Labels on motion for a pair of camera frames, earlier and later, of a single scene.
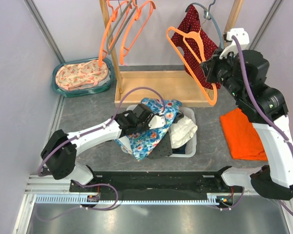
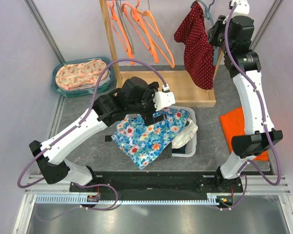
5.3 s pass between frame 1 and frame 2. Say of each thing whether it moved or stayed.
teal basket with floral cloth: stayed
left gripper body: moved
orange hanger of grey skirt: moved
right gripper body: moved
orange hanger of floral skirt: moved
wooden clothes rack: stayed
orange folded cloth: stayed
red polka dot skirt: moved
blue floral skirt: moved
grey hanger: moved
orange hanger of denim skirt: moved
